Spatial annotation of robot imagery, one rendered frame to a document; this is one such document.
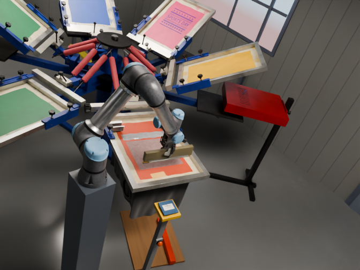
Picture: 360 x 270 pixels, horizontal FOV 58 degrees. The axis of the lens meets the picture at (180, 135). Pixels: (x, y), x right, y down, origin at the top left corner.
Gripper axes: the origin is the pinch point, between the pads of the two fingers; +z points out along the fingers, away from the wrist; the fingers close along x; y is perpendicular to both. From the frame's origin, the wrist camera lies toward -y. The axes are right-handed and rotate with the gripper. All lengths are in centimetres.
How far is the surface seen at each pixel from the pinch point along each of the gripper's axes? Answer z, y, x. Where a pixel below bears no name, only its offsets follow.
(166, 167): 14.1, -3.3, -1.4
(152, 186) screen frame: 11.5, 15.2, 15.2
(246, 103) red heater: -2, -108, -53
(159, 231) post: 33.8, 13.1, 34.4
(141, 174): 14.2, 17.6, 1.8
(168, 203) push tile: 12.7, 10.5, 30.1
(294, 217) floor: 109, -182, 15
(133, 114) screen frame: 11, 1, -60
